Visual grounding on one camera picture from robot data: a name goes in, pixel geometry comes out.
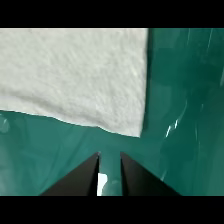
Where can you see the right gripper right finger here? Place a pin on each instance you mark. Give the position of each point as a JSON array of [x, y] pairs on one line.
[[140, 181]]

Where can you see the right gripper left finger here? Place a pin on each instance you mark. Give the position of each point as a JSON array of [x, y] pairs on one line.
[[81, 180]]

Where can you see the white garment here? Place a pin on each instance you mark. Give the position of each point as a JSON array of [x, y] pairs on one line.
[[73, 76]]

